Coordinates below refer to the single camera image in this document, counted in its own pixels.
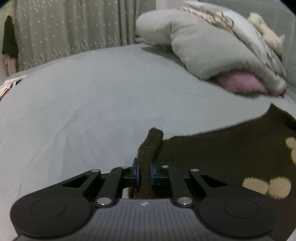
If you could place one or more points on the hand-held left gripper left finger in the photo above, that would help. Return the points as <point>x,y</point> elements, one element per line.
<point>138,175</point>

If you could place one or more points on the floral patterned pillow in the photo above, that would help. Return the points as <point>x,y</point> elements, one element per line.
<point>208,15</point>

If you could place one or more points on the grey bed sheet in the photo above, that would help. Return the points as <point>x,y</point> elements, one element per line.
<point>92,104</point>

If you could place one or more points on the pink pillow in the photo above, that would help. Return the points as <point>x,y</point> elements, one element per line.
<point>238,82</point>

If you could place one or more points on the white plush toy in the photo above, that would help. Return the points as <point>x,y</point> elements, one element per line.
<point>268,32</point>

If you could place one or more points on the pink hanging garment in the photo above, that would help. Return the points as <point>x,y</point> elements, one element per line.
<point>10,64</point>

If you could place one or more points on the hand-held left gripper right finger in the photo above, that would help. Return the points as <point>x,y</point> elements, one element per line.
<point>152,175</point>

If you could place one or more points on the grey padded headboard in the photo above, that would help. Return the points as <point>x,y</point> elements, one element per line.
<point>288,27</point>

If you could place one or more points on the dark brown knit sweater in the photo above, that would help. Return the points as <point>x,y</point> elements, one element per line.
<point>219,148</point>

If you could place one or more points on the grey star-patterned curtain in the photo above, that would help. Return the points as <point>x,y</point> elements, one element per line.
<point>69,27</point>

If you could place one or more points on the open magazine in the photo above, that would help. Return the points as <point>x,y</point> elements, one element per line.
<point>9,87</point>

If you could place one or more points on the grey folded quilt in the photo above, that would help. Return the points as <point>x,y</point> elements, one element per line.
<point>201,46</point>

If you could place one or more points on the dark hanging garment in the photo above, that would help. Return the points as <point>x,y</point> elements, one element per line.
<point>10,39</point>

